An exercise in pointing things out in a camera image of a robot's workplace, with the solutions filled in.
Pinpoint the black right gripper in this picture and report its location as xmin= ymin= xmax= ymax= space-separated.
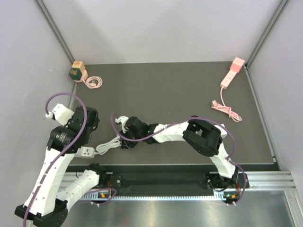
xmin=120 ymin=126 xmax=143 ymax=149

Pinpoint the white power strip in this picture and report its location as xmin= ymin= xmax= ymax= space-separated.
xmin=74 ymin=146 xmax=96 ymax=158

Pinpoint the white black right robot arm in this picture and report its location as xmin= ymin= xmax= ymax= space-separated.
xmin=115 ymin=116 xmax=239 ymax=191

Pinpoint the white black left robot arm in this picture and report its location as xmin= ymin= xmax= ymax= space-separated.
xmin=15 ymin=104 xmax=108 ymax=227

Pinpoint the green wooden hexagon socket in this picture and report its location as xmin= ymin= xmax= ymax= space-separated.
xmin=69 ymin=61 xmax=88 ymax=82

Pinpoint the pink power strip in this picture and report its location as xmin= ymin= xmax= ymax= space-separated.
xmin=220 ymin=70 xmax=237 ymax=89

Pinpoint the pink cube adapter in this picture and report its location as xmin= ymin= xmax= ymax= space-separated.
xmin=230 ymin=57 xmax=245 ymax=73

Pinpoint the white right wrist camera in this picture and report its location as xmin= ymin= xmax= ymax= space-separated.
xmin=115 ymin=116 xmax=129 ymax=125

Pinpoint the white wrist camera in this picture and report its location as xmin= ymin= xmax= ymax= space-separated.
xmin=45 ymin=104 xmax=74 ymax=125
xmin=115 ymin=116 xmax=129 ymax=125

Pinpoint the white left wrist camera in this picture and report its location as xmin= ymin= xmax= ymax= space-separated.
xmin=45 ymin=104 xmax=74 ymax=125

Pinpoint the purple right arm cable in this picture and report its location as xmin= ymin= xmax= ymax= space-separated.
xmin=111 ymin=112 xmax=246 ymax=206

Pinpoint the pink coiled cord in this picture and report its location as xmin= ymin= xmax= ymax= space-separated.
xmin=81 ymin=76 xmax=104 ymax=89

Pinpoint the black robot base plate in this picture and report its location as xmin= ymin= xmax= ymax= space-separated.
xmin=100 ymin=164 xmax=218 ymax=197

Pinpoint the pink bundled cord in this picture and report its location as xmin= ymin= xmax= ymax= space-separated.
xmin=211 ymin=86 xmax=242 ymax=123

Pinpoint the grey cable duct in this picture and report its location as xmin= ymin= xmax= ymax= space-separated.
xmin=80 ymin=192 xmax=226 ymax=201

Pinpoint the aluminium frame rail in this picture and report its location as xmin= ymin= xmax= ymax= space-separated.
xmin=58 ymin=171 xmax=296 ymax=191

